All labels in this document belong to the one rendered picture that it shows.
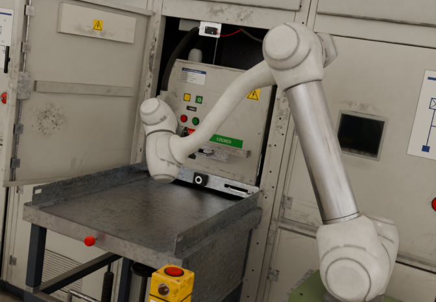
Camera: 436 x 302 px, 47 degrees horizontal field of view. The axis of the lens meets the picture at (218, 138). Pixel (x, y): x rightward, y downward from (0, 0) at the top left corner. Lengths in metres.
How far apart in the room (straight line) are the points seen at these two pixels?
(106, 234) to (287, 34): 0.82
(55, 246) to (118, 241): 1.14
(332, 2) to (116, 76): 0.94
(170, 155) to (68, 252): 1.17
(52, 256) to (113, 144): 0.76
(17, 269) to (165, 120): 1.51
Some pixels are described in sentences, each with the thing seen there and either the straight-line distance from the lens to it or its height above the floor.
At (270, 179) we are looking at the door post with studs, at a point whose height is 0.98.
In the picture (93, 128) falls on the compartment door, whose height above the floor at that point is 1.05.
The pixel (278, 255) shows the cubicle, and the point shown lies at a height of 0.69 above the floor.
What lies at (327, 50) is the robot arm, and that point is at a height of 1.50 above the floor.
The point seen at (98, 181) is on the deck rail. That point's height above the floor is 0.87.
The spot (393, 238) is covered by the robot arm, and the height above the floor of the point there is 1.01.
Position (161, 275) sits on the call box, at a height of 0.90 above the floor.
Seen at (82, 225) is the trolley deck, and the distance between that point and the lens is 1.66.
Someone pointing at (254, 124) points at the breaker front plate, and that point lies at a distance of 2.08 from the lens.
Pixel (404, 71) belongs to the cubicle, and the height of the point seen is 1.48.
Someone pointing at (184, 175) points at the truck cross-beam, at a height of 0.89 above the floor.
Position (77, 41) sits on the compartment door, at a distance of 2.07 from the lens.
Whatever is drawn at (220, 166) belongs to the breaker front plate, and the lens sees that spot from 2.16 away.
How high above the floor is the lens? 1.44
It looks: 9 degrees down
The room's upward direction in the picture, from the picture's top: 9 degrees clockwise
